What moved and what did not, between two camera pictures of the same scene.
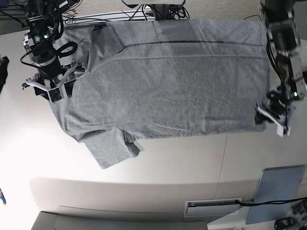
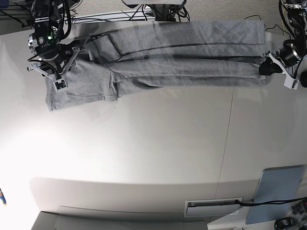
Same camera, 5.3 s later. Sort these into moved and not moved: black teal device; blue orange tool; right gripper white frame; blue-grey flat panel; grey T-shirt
Moved: grey T-shirt; right gripper white frame
Not moved: blue-grey flat panel; black teal device; blue orange tool
